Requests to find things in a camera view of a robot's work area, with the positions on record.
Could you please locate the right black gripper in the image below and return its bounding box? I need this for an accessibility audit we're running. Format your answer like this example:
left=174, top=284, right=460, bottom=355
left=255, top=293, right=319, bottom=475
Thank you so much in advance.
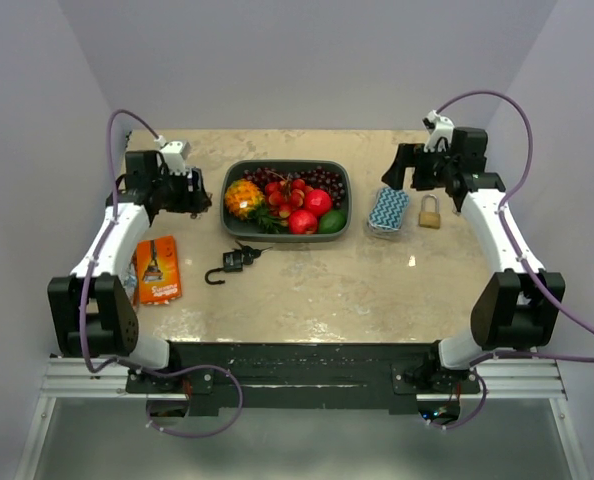
left=381, top=144, right=457, bottom=192

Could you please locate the brass long-shackle padlock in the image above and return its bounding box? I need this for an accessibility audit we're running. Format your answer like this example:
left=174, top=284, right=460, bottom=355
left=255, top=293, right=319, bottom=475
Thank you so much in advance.
left=418, top=194, right=441, bottom=229

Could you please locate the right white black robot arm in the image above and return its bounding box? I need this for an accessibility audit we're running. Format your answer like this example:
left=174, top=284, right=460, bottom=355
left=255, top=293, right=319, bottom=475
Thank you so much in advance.
left=382, top=127, right=565, bottom=393

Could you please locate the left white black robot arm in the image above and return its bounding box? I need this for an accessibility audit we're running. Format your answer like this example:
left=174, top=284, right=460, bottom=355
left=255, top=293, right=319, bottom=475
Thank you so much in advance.
left=47, top=141, right=212, bottom=392

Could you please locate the grey fruit tray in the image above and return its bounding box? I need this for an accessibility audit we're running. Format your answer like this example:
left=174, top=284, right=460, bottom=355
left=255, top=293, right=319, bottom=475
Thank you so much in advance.
left=220, top=159, right=352, bottom=243

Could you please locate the toy pineapple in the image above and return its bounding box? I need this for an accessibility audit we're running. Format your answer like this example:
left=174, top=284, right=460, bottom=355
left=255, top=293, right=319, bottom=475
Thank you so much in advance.
left=223, top=179, right=284, bottom=234

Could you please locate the blue chevron sponge pack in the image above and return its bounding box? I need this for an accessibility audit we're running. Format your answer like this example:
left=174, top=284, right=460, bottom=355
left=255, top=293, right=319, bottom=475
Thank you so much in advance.
left=367, top=187, right=410, bottom=235

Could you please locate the black padlock with keys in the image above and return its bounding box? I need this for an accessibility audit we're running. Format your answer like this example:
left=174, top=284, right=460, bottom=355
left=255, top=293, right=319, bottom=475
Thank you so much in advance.
left=204, top=240, right=272, bottom=285

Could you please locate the orange razor package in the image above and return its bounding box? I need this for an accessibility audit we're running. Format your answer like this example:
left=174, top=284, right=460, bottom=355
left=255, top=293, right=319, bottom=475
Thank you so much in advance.
left=135, top=236, right=182, bottom=305

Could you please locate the dark grapes bunch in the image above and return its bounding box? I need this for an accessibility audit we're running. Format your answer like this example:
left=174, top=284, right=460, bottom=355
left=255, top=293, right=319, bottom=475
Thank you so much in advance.
left=242, top=166, right=348, bottom=209

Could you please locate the red cherries cluster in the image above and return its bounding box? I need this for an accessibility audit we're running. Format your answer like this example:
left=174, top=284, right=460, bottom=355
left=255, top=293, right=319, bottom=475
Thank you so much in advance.
left=263, top=178, right=313, bottom=219

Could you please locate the red small box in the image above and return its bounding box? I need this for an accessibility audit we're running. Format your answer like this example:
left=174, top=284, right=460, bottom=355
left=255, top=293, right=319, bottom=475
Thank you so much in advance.
left=121, top=256, right=139, bottom=309

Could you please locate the green lime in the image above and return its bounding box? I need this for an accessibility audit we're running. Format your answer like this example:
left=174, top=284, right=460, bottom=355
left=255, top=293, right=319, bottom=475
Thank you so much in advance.
left=317, top=210, right=347, bottom=234

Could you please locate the red apple back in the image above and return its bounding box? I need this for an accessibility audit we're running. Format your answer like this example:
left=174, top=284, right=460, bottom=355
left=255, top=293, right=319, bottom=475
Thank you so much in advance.
left=303, top=189, right=333, bottom=218

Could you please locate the red apple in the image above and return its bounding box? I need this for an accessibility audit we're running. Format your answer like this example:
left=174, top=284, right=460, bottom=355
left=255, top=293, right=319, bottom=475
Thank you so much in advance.
left=288, top=209, right=318, bottom=235
left=303, top=189, right=333, bottom=218

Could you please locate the red apple front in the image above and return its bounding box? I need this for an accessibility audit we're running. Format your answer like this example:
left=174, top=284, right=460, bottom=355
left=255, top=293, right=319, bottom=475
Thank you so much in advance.
left=288, top=209, right=318, bottom=235

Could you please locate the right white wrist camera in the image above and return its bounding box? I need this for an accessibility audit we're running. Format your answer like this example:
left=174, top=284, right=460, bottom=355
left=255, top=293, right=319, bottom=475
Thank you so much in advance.
left=422, top=110, right=454, bottom=153

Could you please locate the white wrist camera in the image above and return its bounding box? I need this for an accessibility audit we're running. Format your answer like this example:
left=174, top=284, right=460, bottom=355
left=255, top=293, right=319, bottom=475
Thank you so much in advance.
left=155, top=135, right=190, bottom=175
left=422, top=110, right=454, bottom=153

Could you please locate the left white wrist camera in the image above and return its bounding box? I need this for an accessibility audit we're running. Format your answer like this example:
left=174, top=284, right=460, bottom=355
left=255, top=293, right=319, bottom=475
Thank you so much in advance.
left=155, top=135, right=190, bottom=175

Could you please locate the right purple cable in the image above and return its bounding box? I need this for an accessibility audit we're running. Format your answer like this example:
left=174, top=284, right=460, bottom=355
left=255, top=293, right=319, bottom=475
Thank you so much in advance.
left=424, top=89, right=594, bottom=431

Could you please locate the purple cable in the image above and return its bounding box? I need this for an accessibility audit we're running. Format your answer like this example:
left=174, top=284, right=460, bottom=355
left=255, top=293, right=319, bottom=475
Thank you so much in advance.
left=424, top=89, right=594, bottom=431
left=79, top=108, right=244, bottom=440

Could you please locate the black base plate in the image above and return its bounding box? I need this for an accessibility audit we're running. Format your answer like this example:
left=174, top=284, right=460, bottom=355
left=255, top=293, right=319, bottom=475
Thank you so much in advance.
left=122, top=342, right=481, bottom=416

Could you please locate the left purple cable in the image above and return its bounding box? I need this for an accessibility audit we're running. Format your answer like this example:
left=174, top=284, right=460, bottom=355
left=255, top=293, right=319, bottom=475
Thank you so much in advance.
left=79, top=108, right=244, bottom=440

